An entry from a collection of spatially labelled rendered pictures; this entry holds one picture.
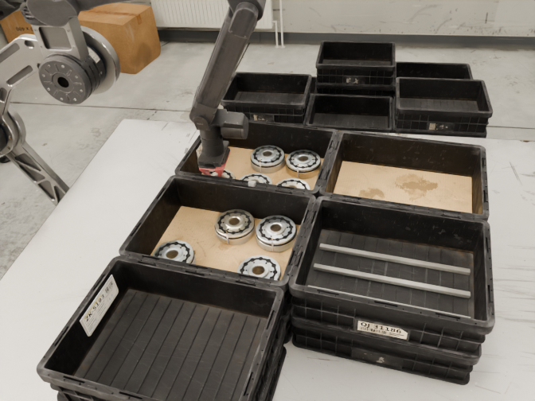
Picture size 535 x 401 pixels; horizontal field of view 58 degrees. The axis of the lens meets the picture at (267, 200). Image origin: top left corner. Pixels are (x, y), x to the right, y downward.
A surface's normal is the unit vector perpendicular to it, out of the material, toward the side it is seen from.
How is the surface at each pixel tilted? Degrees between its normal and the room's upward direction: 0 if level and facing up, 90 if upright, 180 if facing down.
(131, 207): 0
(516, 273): 0
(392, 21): 90
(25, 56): 90
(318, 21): 90
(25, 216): 0
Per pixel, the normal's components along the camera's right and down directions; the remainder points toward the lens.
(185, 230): -0.06, -0.75
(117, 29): -0.36, 0.62
